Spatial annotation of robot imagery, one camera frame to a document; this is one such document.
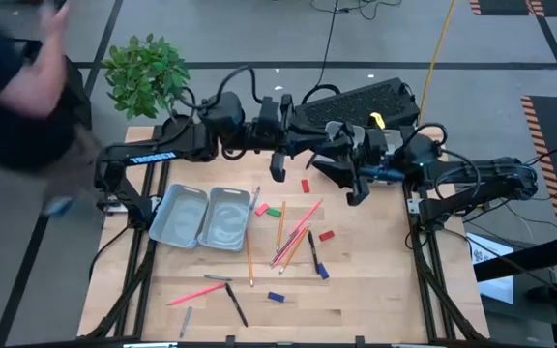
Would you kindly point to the orange pencil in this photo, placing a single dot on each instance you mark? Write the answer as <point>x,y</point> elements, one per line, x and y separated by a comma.
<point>294,250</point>
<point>281,226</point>
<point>249,258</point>

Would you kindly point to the green eraser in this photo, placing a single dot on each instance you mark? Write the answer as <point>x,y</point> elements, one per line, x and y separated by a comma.
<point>274,212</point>

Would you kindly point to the red eraser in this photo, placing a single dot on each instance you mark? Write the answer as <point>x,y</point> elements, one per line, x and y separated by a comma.
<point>305,186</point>
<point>327,236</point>

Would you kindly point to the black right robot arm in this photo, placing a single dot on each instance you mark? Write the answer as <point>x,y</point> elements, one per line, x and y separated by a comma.
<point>477,174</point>

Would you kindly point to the grey pencil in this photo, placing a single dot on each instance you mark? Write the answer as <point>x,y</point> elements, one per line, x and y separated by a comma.
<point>285,247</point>

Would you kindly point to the yellow gripper tag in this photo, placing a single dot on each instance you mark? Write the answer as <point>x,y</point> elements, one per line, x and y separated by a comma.
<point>378,119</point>

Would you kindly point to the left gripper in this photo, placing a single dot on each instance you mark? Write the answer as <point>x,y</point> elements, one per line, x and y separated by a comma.
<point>273,125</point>

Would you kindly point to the small black bracket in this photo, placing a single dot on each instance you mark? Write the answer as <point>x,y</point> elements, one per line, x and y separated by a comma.
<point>230,341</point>
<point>360,341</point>

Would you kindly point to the pink pencil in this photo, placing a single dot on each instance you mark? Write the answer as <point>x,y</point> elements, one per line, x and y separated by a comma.
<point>196,294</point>
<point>306,217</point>
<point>290,246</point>

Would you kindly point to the black keyboard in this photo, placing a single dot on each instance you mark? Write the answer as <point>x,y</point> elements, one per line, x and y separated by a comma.
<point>356,101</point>

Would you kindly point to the black stand beam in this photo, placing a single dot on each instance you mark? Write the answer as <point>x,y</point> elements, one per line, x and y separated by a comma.
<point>525,258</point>

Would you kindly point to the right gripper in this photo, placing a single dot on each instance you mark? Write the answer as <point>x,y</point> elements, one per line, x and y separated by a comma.
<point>380,154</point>

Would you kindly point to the person's forearm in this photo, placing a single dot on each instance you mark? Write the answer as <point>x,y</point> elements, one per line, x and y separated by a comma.
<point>32,89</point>

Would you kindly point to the green potted plant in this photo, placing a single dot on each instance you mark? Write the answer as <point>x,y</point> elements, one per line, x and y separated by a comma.
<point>145,77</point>

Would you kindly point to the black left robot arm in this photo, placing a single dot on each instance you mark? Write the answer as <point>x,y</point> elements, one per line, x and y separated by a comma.
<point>182,145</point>

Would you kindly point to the person's hand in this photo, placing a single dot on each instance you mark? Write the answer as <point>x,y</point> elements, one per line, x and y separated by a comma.
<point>56,21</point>

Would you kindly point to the white paper box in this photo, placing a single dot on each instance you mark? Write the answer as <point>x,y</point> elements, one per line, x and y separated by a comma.
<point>489,249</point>

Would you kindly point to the white frame bracket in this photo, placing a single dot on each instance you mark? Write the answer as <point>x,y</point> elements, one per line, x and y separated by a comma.
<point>111,207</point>
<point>414,206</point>

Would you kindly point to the black table frame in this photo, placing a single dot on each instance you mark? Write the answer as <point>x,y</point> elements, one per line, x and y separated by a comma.
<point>142,299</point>

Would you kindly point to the pink eraser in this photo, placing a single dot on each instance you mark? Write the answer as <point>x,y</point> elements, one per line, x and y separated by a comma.
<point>262,209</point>

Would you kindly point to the black stacked boxes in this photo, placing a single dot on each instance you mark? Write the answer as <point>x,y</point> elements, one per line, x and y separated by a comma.
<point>81,96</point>

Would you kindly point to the black pen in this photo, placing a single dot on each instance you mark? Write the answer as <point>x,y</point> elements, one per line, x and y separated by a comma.
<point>236,305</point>
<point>313,252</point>

